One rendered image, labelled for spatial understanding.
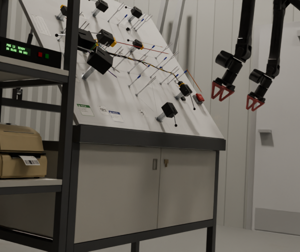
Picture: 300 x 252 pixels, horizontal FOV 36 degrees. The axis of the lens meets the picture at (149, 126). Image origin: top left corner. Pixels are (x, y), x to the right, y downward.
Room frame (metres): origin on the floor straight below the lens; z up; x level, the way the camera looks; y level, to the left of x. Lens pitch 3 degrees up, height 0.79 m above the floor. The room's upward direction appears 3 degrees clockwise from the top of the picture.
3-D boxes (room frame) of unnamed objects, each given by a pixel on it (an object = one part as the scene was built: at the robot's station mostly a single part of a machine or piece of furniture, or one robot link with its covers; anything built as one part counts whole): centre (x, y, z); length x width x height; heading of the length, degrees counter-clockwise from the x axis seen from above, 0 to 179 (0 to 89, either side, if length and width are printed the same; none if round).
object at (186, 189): (2.48, -0.22, 0.60); 0.55 x 0.03 x 0.39; 143
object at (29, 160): (1.59, 0.41, 0.73); 0.06 x 0.05 x 0.03; 146
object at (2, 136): (1.69, 0.54, 0.76); 0.30 x 0.21 x 0.20; 56
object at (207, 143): (2.25, -0.07, 0.83); 1.18 x 0.06 x 0.06; 143
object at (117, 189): (2.04, 0.11, 0.60); 0.55 x 0.02 x 0.39; 143
